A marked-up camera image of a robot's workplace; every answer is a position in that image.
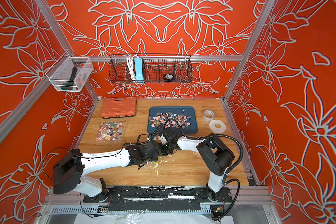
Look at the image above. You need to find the clear tape roll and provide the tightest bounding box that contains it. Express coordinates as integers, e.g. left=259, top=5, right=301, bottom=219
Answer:
left=203, top=110, right=215, bottom=122

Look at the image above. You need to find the blue plastic tray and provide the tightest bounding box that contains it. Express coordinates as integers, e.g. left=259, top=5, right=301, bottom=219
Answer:
left=147, top=106, right=198, bottom=134

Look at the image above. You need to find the orange tool case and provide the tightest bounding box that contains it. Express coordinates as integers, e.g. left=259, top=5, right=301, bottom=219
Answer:
left=101, top=97, right=137, bottom=119

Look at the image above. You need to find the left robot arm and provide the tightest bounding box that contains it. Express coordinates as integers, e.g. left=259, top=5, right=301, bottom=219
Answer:
left=53, top=141, right=161, bottom=198

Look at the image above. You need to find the clear acrylic box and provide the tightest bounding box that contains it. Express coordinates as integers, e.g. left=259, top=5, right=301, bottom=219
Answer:
left=45, top=52, right=93, bottom=92

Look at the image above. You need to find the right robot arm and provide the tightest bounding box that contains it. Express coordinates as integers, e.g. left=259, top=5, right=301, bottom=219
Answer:
left=158, top=128, right=235, bottom=193

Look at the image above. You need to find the white cable bundle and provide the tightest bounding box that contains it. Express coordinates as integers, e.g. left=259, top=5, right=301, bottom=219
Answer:
left=126, top=55, right=136, bottom=82

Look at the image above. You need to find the black wire basket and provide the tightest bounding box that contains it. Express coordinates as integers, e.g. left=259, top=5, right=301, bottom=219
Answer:
left=108, top=53, right=193, bottom=84

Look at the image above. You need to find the light blue power bank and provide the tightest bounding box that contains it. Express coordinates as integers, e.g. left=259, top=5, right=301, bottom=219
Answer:
left=134, top=58, right=143, bottom=81

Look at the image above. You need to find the green black screwdriver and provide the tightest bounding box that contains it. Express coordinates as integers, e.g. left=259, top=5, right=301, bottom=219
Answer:
left=61, top=67, right=77, bottom=91

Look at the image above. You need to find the white tape roll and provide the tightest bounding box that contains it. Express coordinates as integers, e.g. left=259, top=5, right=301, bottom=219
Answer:
left=209, top=119, right=226, bottom=134

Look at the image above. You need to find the small black device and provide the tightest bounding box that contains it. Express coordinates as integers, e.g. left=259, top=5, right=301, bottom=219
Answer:
left=163, top=74, right=174, bottom=80

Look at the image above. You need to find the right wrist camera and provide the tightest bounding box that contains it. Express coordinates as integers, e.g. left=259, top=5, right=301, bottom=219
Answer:
left=159, top=134, right=168, bottom=145

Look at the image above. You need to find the poured candy pile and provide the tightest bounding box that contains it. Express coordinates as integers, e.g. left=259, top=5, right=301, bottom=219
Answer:
left=148, top=112, right=192, bottom=129

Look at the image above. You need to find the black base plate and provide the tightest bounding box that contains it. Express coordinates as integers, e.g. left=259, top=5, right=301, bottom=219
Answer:
left=83, top=186, right=232, bottom=203

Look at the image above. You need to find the candy ziploc bag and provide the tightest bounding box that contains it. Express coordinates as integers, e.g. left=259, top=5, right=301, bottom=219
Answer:
left=147, top=157, right=164, bottom=169
left=96, top=121, right=126, bottom=142

